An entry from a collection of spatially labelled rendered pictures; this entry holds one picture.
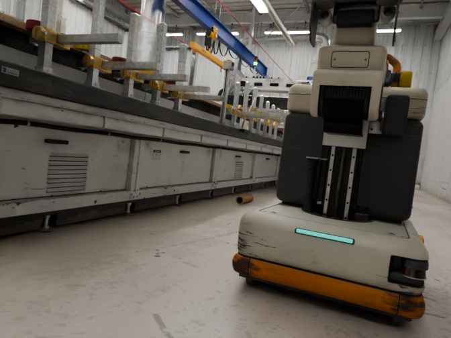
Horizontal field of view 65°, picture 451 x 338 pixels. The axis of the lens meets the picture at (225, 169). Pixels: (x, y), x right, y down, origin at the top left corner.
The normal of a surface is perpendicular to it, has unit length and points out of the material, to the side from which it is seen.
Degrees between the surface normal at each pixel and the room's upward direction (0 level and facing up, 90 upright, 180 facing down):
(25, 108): 90
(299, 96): 90
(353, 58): 98
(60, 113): 90
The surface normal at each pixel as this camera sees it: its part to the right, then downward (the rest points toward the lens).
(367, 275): -0.40, 0.00
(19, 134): 0.92, 0.13
